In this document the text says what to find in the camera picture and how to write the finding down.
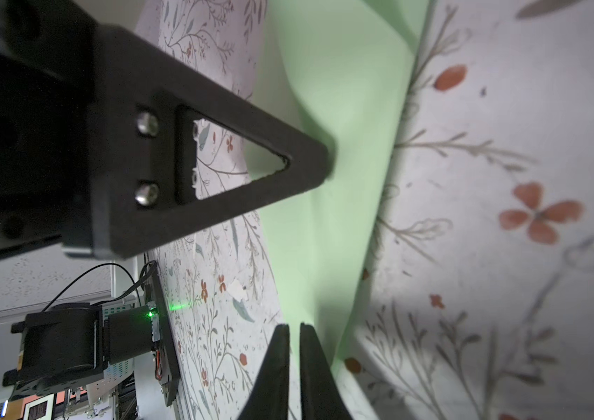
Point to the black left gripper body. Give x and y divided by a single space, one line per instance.
46 83

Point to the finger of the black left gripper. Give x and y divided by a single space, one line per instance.
141 152

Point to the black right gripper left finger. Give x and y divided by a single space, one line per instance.
269 397

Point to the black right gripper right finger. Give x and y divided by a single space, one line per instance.
319 395

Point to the light green paper sheet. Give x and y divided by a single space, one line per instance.
338 71

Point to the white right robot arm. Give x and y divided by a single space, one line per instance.
73 345

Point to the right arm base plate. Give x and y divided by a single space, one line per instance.
167 370

